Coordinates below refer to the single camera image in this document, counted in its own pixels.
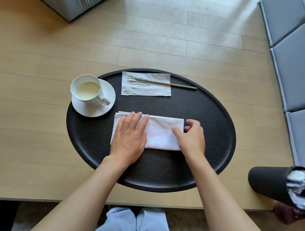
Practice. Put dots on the person's right hand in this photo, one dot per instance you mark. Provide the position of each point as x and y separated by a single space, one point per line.
193 141

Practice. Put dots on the person's left hand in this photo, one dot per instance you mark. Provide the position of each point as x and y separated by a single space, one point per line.
127 142

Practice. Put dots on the person's left middle finger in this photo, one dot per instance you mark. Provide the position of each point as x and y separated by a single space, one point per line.
137 121

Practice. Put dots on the person's left little finger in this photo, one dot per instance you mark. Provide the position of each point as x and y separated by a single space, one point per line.
120 125

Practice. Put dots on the person's right thumb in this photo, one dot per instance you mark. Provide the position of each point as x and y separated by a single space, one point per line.
177 132

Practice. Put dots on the person's left thumb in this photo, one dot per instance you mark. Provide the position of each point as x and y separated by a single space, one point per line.
144 140

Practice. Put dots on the white cloth napkin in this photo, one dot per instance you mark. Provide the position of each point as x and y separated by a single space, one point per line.
159 133

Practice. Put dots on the person's left forearm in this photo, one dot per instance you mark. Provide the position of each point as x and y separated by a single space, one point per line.
90 195

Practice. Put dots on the person's right forearm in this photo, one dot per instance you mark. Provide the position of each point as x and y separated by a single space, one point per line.
214 190

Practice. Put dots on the black oval side table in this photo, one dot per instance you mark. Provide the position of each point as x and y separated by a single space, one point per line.
154 166

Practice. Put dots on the grey paper napkin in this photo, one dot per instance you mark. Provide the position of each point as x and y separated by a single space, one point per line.
152 90

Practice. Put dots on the white saucer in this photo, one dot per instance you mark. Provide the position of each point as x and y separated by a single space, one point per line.
107 91

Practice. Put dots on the white cup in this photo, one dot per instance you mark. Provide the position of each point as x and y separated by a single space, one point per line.
95 97

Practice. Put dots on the pale milky drink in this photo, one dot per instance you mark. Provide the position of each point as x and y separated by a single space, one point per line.
88 90

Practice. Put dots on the silver metal utensil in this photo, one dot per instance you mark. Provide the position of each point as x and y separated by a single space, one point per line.
171 84

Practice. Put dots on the light blue trousers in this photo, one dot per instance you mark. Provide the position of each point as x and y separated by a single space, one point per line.
147 220

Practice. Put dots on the black waste bin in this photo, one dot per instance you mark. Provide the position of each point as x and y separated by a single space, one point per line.
266 180

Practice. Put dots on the grey sofa cushion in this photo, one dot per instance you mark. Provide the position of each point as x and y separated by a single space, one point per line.
297 138
290 76
283 16

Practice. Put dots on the grey ottoman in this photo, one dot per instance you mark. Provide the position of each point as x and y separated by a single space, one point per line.
71 7

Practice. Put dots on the silver bin liner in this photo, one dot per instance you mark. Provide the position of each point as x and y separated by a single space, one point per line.
297 185

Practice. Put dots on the dark red slipper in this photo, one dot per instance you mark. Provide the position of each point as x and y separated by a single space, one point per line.
286 213

